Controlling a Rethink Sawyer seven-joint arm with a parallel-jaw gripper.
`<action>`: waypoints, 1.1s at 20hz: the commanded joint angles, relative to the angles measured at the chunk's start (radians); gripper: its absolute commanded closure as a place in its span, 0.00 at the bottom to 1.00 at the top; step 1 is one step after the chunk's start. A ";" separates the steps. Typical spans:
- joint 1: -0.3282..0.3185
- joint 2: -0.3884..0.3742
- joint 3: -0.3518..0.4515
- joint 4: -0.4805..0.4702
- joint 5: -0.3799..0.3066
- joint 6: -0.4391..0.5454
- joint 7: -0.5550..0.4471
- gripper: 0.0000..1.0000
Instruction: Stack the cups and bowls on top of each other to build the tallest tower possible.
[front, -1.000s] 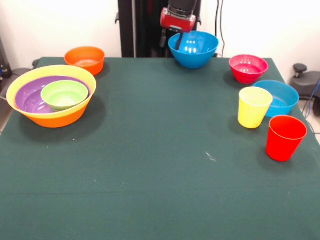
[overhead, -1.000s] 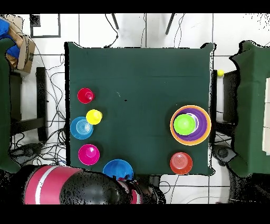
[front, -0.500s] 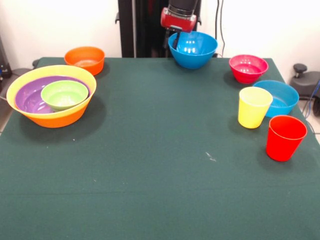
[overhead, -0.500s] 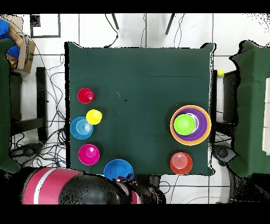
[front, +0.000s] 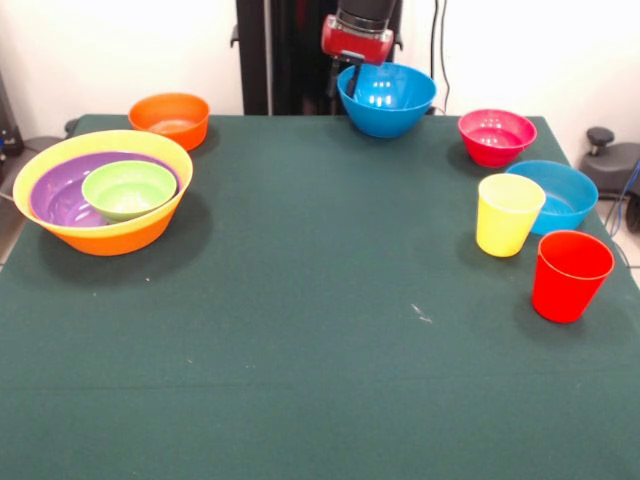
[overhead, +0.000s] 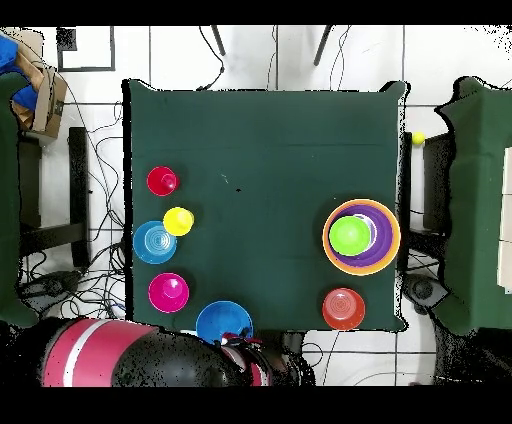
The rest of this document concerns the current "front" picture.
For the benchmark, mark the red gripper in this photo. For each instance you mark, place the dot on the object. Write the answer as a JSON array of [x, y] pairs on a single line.
[[355, 45]]

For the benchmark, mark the deep blue bowl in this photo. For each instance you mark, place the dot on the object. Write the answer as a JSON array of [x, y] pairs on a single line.
[[395, 115]]

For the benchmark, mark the small green bowl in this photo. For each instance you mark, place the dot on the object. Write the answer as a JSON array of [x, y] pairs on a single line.
[[130, 192]]

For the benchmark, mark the large yellow bowl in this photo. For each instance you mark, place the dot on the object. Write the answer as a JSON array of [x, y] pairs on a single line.
[[120, 242]]

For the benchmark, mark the purple bowl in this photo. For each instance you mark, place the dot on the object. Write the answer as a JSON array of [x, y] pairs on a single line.
[[55, 200]]

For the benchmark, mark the small pink bowl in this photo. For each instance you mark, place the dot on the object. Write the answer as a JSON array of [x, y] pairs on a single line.
[[495, 135]]

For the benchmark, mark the small orange bowl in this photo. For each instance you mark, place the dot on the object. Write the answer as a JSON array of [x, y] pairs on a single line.
[[170, 125]]

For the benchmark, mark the yellow cup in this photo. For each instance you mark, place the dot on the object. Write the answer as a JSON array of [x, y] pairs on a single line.
[[502, 230]]

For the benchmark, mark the shallow blue bowl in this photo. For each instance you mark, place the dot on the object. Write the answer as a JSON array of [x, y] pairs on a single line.
[[570, 195]]

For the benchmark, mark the dark green tablecloth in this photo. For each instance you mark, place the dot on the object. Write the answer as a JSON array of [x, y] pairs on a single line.
[[300, 350]]

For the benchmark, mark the red cup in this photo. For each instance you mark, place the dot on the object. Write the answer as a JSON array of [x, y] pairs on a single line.
[[565, 290]]

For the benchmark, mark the black equipment rack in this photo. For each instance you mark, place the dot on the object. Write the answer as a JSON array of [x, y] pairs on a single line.
[[7, 125]]

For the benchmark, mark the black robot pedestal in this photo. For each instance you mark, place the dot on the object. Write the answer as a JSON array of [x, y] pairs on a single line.
[[280, 60]]

